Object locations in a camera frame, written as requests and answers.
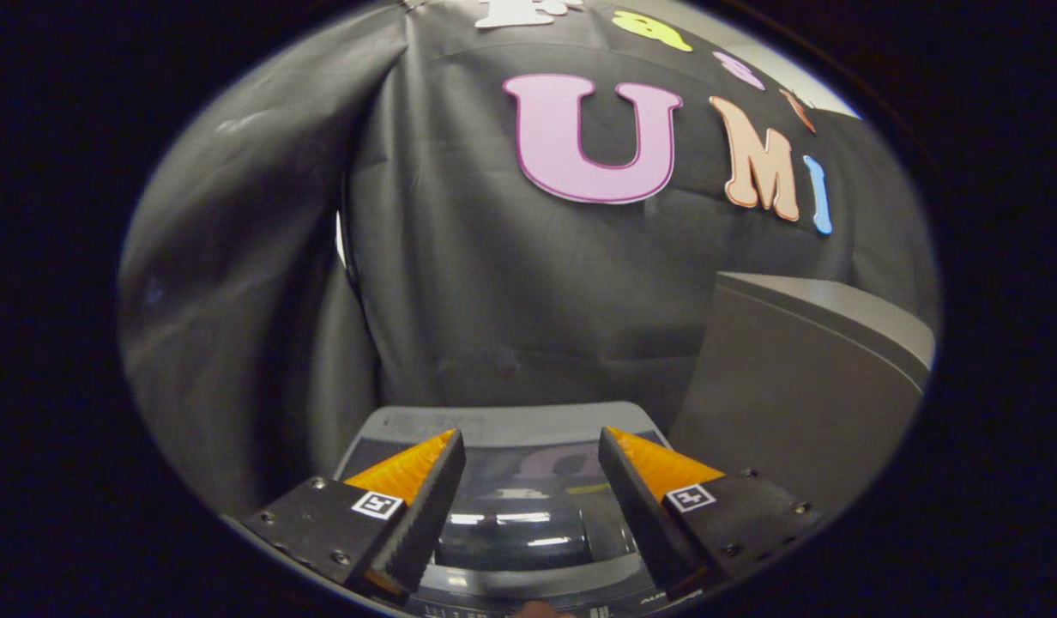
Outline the grey washing machine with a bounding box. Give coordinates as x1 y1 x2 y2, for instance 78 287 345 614
333 402 677 618

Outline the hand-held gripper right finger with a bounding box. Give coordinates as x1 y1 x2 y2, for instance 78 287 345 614
599 427 825 600

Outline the black backdrop cloth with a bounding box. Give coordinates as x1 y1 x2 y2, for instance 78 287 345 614
117 0 941 516

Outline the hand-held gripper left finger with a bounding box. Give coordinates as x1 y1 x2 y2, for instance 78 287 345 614
239 429 466 602

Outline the dark washing machine lid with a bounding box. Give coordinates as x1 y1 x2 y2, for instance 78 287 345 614
338 433 662 572

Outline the beige cabinet with grey top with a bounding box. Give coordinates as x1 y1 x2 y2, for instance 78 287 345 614
666 272 937 516

